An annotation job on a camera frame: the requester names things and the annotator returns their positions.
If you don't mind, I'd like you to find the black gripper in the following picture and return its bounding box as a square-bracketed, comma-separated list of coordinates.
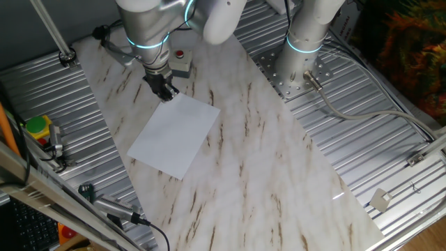
[142, 66, 180, 102]

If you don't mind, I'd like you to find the white paper sheet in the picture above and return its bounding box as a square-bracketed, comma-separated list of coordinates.
[126, 92, 222, 181]

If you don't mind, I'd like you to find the grey box with red button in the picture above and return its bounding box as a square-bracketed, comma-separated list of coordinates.
[168, 48, 194, 79]

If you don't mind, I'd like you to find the marble pattern table mat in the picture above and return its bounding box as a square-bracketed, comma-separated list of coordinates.
[71, 20, 385, 251]

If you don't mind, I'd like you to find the grey ribbed device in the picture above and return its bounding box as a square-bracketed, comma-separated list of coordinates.
[93, 194, 142, 226]

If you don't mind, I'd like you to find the green hex key set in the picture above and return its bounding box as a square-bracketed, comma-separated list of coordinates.
[77, 183, 95, 204]

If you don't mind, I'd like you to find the yellow button box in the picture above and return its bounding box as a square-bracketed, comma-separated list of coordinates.
[25, 114, 54, 146]

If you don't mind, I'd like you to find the orange pole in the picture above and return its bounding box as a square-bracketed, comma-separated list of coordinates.
[0, 100, 21, 158]

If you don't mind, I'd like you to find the orange box with red button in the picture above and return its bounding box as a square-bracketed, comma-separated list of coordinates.
[56, 222, 78, 245]

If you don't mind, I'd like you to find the white printed box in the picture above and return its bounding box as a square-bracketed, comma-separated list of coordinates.
[329, 1, 362, 48]

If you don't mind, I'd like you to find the black keyboard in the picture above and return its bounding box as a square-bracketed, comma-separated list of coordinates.
[8, 197, 60, 251]

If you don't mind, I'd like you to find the colourful patterned cloth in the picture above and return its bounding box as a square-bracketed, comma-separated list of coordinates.
[350, 0, 446, 127]

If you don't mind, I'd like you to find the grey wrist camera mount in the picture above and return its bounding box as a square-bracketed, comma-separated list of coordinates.
[100, 34, 139, 67]

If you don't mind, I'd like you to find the black cable with bulky plug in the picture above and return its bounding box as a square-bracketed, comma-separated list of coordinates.
[91, 19, 123, 41]

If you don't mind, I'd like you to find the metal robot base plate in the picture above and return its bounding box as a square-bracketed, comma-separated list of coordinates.
[256, 45, 334, 102]

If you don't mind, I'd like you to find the silver camera on mount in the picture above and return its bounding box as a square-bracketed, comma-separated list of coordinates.
[43, 123, 76, 172]

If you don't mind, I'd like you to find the black device cable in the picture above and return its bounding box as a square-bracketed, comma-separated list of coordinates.
[137, 215, 171, 251]

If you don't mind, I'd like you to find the aluminium frame pole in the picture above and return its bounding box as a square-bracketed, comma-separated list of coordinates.
[29, 0, 78, 69]

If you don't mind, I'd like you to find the grey cable with metal connector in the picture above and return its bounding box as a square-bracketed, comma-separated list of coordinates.
[302, 69, 438, 140]

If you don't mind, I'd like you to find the aluminium frame beam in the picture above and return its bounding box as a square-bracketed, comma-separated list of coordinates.
[0, 139, 144, 251]

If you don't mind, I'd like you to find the robot base cable bundle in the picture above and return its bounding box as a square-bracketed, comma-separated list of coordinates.
[322, 34, 440, 142]

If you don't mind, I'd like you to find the small metal corner bracket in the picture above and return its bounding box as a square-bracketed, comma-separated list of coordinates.
[406, 152, 426, 167]

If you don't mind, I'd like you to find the short aluminium frame bar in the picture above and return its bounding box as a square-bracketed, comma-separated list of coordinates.
[416, 127, 446, 158]

